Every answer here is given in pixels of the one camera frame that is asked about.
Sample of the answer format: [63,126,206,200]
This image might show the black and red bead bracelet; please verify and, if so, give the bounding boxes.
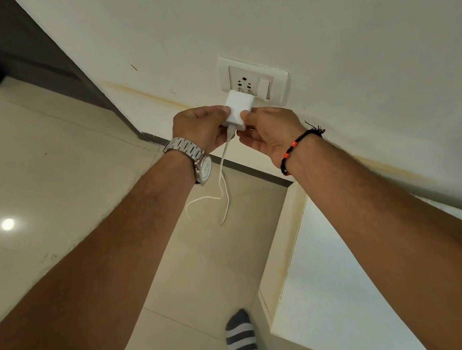
[273,118,333,177]

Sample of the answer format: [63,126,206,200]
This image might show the person's left hand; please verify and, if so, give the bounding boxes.
[168,102,239,159]

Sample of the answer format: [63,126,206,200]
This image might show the white wall socket plate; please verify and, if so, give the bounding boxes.
[215,44,296,117]

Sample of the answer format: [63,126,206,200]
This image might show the person's right hand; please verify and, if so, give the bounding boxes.
[233,100,313,175]

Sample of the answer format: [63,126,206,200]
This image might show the white charger adapter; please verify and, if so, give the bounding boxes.
[216,86,260,135]

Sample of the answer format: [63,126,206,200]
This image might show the silver metal wristwatch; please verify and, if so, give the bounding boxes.
[161,131,217,192]

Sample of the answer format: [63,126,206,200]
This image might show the person's left forearm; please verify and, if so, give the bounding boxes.
[0,146,228,350]

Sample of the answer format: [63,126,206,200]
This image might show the dark wooden wardrobe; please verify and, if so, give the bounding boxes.
[0,0,143,161]

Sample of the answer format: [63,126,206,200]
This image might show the person's right forearm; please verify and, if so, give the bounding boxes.
[282,109,462,350]

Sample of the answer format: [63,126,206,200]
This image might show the grey striped sock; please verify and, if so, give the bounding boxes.
[221,306,261,350]

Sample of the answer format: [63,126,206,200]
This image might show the white charging cable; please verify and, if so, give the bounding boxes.
[173,126,252,232]

